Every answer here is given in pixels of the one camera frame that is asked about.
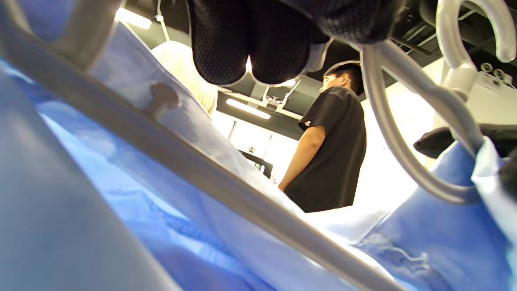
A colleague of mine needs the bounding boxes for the person's left hand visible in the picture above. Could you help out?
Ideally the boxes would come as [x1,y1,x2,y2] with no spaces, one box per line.
[187,0,406,86]

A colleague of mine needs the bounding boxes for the person's right hand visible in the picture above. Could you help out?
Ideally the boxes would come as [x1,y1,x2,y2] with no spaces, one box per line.
[414,123,517,194]

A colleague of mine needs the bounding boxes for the gray hanger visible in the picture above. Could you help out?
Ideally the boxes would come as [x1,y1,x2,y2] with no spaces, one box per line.
[0,0,517,291]

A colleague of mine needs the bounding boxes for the light blue long-sleeve shirt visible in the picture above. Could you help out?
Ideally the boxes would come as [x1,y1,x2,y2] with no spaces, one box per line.
[0,0,517,291]

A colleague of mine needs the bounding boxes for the long ceiling light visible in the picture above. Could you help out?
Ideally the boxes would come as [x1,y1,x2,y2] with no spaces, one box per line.
[115,7,153,30]
[225,98,272,120]

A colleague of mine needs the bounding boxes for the white headset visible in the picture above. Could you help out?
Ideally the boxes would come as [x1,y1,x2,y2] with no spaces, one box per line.
[434,61,517,126]

